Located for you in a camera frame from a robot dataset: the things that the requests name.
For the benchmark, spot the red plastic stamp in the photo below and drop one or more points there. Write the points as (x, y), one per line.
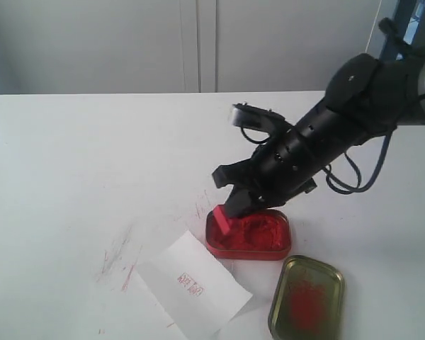
(223, 222)

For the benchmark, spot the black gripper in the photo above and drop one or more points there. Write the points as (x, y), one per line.
(283, 167)

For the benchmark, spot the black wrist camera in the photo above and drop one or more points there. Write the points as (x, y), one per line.
(247, 117)

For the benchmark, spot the red ink pad tin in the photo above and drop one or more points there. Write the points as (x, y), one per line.
(264, 236)

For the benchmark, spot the dark window frame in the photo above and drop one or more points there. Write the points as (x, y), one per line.
(401, 70)

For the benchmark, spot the gold tin lid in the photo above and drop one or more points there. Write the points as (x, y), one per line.
(308, 300)

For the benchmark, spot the white cabinet with doors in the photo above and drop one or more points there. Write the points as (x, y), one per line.
(87, 47)

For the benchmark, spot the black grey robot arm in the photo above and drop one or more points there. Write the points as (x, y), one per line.
(366, 98)

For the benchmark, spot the white paper slip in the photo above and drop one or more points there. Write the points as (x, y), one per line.
(193, 287)

